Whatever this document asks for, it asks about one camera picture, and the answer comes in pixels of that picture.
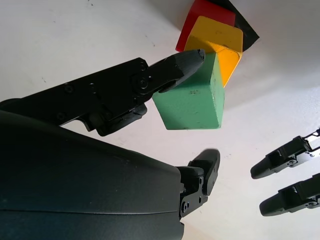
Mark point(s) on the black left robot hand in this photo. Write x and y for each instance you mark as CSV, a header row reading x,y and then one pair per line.
x,y
282,160

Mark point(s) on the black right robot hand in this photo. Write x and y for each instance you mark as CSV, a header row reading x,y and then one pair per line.
x,y
75,180

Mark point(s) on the green wooden block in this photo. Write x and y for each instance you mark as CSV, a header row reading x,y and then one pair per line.
x,y
192,107

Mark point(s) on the yellow wooden block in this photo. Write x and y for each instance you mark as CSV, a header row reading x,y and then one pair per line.
x,y
217,35

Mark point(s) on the red wooden block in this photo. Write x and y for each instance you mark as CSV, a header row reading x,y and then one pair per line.
x,y
195,15

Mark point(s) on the black tape strip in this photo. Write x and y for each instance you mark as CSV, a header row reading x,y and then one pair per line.
x,y
246,32

